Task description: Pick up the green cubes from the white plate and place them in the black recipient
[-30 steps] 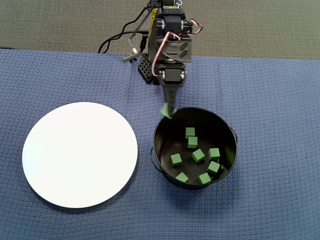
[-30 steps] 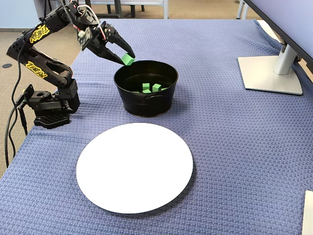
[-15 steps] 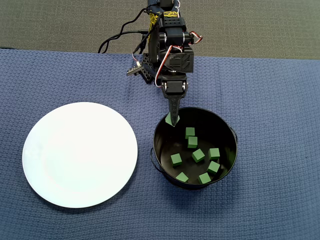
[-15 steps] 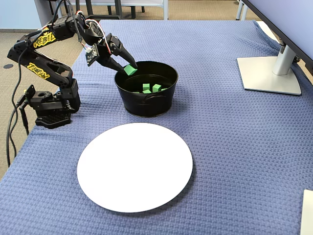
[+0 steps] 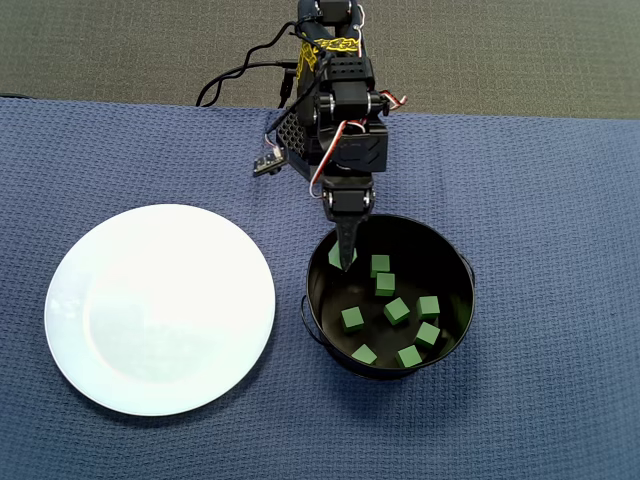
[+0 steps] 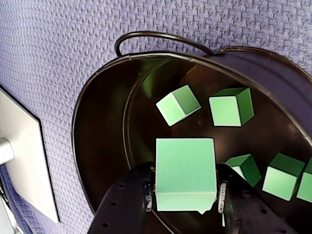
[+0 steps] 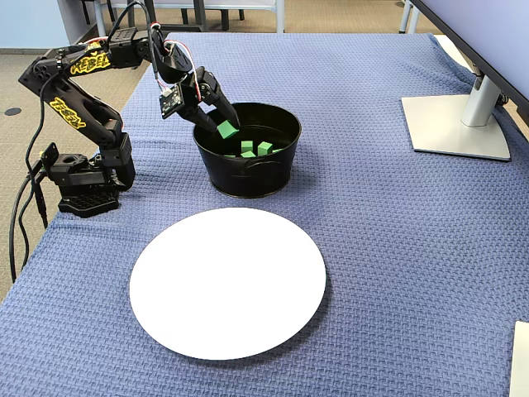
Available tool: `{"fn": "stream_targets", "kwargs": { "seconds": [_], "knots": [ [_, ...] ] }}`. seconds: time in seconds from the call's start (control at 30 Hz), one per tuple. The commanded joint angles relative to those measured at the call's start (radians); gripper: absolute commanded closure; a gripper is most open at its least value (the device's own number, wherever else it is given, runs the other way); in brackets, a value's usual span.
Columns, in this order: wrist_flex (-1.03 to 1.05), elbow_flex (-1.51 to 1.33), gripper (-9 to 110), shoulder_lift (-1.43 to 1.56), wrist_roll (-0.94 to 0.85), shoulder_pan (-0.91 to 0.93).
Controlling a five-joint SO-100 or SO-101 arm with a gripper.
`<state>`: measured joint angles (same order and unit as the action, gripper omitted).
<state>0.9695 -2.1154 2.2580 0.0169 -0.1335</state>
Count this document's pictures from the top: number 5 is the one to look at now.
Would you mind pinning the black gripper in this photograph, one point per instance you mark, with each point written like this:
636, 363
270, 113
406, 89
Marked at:
349, 201

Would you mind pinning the green cube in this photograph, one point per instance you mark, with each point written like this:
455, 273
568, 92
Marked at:
364, 354
397, 310
385, 284
427, 335
428, 307
352, 320
380, 265
334, 255
409, 357

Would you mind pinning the white round plate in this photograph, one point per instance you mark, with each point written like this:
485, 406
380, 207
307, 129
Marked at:
160, 310

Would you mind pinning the black metal bucket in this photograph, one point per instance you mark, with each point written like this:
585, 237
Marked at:
325, 290

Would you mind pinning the blue woven tablecloth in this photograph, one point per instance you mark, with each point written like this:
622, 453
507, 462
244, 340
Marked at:
500, 250

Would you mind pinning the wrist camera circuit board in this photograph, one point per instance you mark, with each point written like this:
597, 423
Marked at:
267, 162

